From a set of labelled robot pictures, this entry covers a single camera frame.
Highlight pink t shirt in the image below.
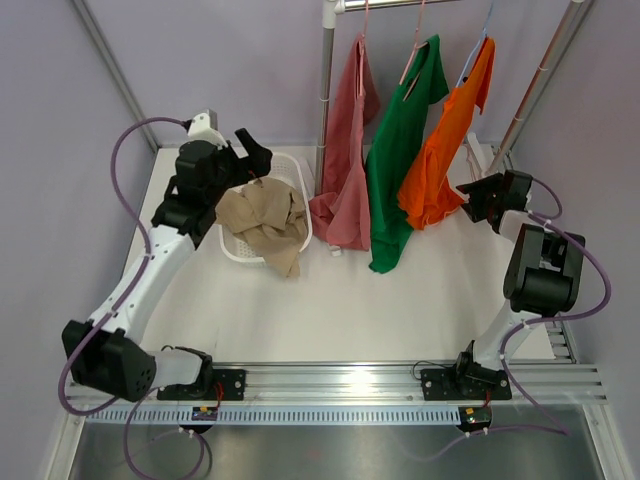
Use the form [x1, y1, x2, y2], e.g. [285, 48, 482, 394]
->
[309, 34, 380, 251]

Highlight white perforated plastic basket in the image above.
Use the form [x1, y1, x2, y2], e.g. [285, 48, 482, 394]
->
[216, 151, 313, 276]

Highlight pink hanger of beige shirt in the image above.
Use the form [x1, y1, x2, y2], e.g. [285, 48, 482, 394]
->
[465, 142, 487, 181]

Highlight aluminium mounting rail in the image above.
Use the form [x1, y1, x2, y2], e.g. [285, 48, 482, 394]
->
[64, 360, 609, 407]

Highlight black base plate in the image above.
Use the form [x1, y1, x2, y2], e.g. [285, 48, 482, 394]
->
[420, 368, 513, 401]
[157, 366, 246, 401]

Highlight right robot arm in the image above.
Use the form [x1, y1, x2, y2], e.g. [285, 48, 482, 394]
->
[450, 170, 585, 400]

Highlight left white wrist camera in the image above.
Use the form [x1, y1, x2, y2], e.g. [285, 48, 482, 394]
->
[187, 109, 227, 148]

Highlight light blue hanger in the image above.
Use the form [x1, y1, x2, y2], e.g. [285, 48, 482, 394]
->
[455, 0, 495, 88]

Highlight green t shirt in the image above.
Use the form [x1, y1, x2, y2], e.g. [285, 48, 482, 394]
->
[365, 35, 449, 274]

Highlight metal clothes rack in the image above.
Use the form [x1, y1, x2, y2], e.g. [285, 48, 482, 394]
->
[314, 1, 595, 190]

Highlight orange t shirt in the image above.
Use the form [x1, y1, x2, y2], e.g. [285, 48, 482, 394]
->
[397, 37, 496, 230]

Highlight white slotted cable duct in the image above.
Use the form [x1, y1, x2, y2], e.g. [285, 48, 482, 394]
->
[88, 405, 461, 426]

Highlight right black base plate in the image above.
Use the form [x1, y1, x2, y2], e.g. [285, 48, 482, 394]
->
[420, 368, 513, 401]

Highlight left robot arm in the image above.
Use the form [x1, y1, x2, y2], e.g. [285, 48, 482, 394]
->
[62, 129, 273, 402]

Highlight beige t shirt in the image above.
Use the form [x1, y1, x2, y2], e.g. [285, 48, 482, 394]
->
[215, 177, 309, 278]

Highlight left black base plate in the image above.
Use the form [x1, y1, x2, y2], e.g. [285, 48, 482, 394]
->
[157, 366, 246, 401]

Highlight pink hanger of green shirt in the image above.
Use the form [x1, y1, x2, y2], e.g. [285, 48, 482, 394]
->
[399, 0, 427, 101]

